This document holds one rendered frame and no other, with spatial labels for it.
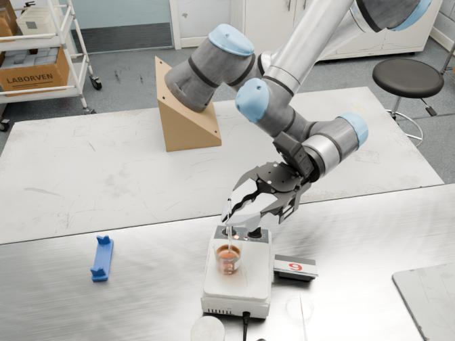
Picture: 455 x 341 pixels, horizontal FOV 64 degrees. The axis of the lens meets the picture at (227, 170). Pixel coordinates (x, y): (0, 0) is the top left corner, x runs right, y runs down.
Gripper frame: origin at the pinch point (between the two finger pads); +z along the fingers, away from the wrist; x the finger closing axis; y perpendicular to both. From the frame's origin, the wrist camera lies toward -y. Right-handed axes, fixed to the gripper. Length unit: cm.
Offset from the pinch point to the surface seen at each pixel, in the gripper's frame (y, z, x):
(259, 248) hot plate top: 17.0, -7.4, -0.5
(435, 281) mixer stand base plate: 25.1, -32.1, -27.6
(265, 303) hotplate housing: 18.9, -0.7, -8.5
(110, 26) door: 92, -112, 275
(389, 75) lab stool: 53, -145, 39
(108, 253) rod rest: 24.6, 14.2, 24.8
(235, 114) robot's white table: 26, -43, 44
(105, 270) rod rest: 24.5, 17.0, 21.4
